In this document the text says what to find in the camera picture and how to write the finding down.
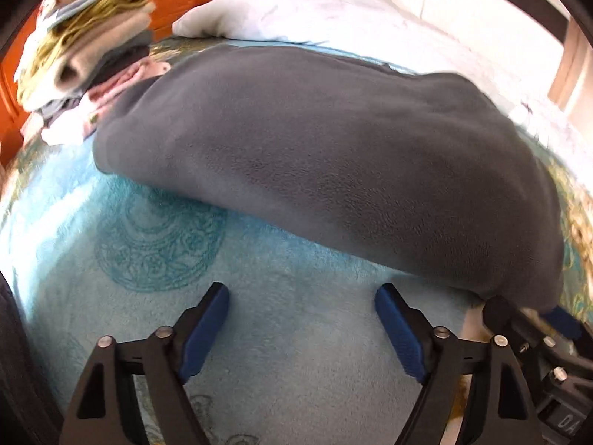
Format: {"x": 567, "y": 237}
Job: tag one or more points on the pink printed folded garment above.
{"x": 88, "y": 111}

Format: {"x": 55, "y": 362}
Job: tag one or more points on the teal patterned blanket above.
{"x": 278, "y": 333}

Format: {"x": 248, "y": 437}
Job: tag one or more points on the stack of folded clothes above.
{"x": 92, "y": 23}

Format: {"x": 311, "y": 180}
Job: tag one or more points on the dark grey folded garment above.
{"x": 116, "y": 58}

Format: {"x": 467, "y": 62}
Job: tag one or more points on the white bed sheet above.
{"x": 463, "y": 32}

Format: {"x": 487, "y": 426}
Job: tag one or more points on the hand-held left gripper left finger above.
{"x": 207, "y": 329}

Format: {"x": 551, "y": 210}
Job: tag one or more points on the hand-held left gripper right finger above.
{"x": 397, "y": 329}

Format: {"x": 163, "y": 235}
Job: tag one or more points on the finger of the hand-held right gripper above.
{"x": 501, "y": 311}
{"x": 564, "y": 322}

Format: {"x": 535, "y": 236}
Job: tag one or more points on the beige folded garment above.
{"x": 88, "y": 58}

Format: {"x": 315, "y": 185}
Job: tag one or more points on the white floral pillow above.
{"x": 264, "y": 16}

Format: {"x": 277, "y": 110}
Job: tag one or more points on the grey fleece garment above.
{"x": 324, "y": 157}

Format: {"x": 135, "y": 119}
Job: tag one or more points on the light wooden furniture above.
{"x": 570, "y": 69}

